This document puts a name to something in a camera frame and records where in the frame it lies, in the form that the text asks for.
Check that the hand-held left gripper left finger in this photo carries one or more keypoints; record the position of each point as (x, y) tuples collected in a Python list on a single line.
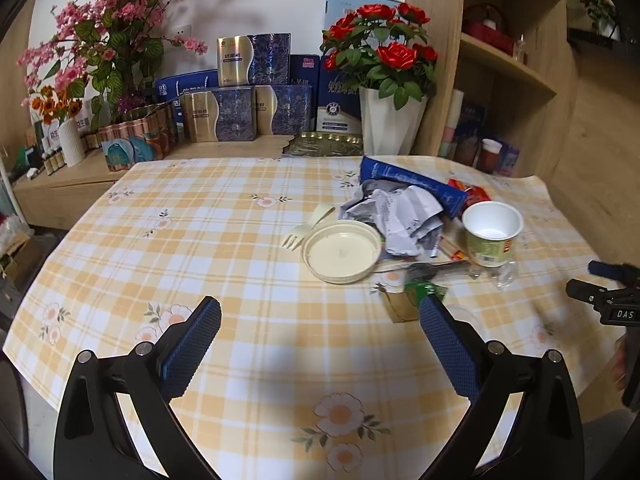
[(192, 345)]

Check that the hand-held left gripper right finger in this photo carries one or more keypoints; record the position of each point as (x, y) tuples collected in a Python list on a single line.
[(450, 350)]

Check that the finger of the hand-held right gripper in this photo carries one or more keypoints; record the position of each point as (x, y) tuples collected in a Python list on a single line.
[(607, 270), (582, 290)]

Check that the red white cigarette pack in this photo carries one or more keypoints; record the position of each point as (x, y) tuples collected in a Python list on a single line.
[(475, 194)]

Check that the person's right hand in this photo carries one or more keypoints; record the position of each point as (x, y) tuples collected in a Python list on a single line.
[(621, 362)]

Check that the green foil packet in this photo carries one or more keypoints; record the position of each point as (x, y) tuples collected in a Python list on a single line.
[(425, 290)]

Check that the black plastic spoon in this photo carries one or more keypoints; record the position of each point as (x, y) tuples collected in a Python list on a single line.
[(425, 272)]

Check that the clear plastic wrapper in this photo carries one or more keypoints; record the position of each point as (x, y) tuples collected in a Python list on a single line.
[(500, 277)]

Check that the white paper cup green label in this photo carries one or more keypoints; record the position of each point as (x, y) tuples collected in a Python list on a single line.
[(487, 250)]

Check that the yellow plaid tablecloth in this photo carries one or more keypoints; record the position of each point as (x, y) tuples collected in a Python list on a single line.
[(225, 240)]

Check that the crumpled printed paper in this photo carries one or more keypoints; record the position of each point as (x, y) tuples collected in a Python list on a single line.
[(400, 215)]

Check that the cream plastic lid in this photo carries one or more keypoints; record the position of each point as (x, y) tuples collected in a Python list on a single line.
[(340, 252)]

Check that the small purple box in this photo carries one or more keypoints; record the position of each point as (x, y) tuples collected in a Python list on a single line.
[(510, 160)]

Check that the cream plastic fork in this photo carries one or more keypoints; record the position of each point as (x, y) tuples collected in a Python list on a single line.
[(300, 234)]

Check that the red paper cup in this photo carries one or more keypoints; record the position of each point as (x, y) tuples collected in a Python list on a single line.
[(490, 157)]

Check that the flattened blue carton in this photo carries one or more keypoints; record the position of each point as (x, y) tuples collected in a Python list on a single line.
[(400, 172)]

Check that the stack of pastel paper cups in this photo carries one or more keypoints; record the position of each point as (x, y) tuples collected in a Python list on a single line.
[(452, 125)]

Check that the striped wavy planter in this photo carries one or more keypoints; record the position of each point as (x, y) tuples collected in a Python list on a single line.
[(145, 135)]

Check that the row of small brown bottles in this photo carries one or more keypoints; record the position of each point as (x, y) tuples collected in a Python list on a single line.
[(52, 157)]

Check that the white ribbed vase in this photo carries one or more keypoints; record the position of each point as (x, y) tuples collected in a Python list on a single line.
[(72, 142)]

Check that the white labelled box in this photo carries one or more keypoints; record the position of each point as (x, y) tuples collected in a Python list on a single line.
[(90, 127)]

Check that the golden tray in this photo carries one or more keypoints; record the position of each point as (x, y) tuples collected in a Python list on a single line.
[(325, 144)]

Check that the flat blue box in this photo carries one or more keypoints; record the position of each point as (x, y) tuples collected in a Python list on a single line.
[(185, 85)]

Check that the blue white box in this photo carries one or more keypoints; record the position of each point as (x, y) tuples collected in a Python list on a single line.
[(337, 115)]

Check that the red basket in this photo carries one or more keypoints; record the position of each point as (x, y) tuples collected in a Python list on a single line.
[(487, 35)]

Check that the wooden shelf unit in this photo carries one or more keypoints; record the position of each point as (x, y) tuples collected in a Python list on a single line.
[(435, 60)]

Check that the orange flowers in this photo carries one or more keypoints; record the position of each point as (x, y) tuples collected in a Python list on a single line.
[(55, 105)]

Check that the dark blue box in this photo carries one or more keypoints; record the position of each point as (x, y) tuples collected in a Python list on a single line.
[(304, 70)]

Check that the red rose bouquet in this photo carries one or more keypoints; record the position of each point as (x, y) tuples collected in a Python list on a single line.
[(395, 55)]

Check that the light blue card box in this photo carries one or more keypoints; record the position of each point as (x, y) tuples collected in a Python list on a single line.
[(340, 5)]

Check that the white wall socket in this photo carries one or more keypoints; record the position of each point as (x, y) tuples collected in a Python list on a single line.
[(183, 33)]

